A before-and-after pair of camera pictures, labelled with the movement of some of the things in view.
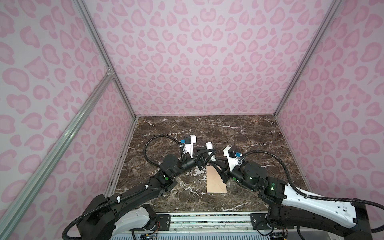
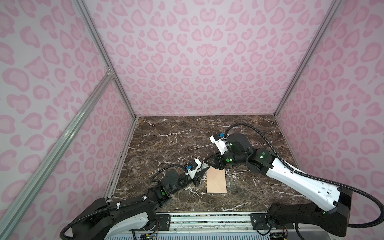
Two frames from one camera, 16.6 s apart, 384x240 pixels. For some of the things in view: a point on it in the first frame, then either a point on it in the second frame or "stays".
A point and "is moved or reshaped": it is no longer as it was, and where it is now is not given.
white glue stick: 209,146 is moved or reshaped
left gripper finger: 210,157 -> 199,174
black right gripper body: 237,175 -> 228,158
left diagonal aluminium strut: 10,211 stays
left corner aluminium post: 103,51 stays
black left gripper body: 187,164 -> 184,180
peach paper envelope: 214,183 stays
